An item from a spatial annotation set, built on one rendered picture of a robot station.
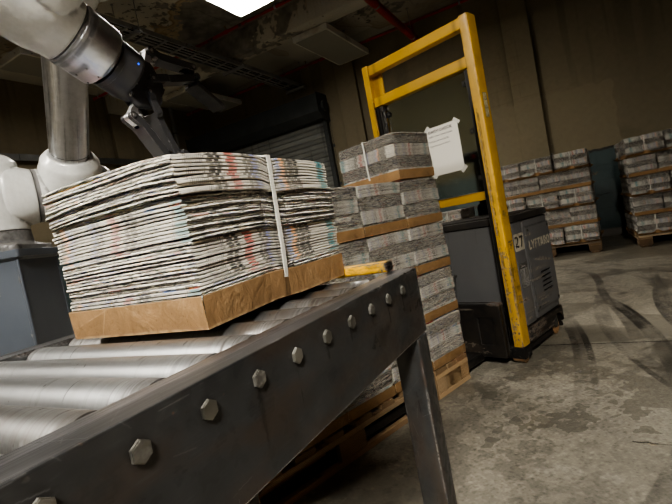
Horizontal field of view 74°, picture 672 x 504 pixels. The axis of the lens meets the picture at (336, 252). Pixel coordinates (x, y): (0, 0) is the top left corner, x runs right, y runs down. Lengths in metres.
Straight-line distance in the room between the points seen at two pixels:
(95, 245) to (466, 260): 2.34
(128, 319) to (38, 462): 0.39
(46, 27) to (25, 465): 0.52
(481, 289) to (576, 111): 5.57
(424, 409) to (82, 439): 0.64
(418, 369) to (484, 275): 1.96
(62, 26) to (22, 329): 0.91
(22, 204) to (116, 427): 1.18
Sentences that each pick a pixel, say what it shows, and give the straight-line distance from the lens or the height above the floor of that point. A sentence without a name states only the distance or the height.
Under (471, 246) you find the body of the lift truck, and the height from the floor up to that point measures 0.64.
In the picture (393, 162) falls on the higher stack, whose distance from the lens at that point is 2.17.
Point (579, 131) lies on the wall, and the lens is 8.02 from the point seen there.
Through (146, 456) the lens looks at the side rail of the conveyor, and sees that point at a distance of 0.36.
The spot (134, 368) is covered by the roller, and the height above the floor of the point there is 0.79.
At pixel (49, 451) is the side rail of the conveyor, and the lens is 0.34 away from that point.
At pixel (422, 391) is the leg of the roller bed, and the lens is 0.86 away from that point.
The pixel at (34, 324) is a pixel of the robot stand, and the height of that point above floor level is 0.80.
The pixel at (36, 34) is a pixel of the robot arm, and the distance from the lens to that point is 0.70.
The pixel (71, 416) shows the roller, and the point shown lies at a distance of 0.40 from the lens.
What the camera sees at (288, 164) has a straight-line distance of 0.77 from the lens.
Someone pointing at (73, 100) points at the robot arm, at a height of 1.34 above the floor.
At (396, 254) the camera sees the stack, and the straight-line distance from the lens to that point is 2.06.
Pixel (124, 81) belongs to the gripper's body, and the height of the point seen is 1.16.
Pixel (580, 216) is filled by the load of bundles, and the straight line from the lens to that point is 6.37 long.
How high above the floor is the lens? 0.90
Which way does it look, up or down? 3 degrees down
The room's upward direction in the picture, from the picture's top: 11 degrees counter-clockwise
